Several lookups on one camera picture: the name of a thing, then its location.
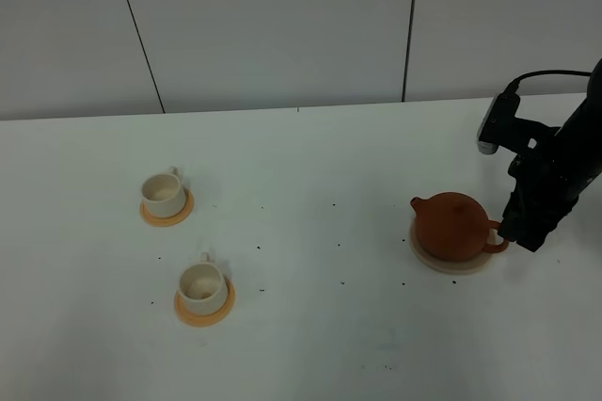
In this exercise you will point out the orange saucer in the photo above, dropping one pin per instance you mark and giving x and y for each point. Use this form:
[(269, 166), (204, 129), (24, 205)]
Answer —
[(162, 222), (203, 321)]

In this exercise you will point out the white teacup far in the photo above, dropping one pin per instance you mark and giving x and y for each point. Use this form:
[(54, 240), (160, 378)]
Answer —
[(163, 194)]

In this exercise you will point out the orange saucer far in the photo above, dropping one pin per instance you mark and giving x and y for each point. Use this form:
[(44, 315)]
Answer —
[(162, 222)]

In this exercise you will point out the white teacup near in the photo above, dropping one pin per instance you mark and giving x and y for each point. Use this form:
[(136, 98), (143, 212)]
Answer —
[(203, 287)]

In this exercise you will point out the brown clay teapot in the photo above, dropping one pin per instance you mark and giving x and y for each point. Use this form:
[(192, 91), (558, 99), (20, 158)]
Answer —
[(454, 228)]

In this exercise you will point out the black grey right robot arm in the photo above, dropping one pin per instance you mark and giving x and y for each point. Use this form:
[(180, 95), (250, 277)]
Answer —
[(596, 76)]

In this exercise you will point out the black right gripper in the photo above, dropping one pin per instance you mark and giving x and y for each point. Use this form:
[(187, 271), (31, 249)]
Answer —
[(550, 180)]

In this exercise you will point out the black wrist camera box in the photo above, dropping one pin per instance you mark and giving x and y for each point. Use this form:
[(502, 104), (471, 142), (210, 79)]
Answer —
[(502, 128)]

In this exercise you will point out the orange saucer near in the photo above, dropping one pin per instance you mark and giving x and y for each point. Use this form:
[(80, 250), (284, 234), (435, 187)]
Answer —
[(203, 321)]

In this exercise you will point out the beige round teapot coaster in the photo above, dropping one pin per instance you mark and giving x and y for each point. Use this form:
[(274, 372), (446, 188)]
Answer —
[(462, 268)]

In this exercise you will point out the white teacup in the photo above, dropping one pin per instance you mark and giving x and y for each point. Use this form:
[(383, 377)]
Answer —
[(163, 194), (203, 287)]

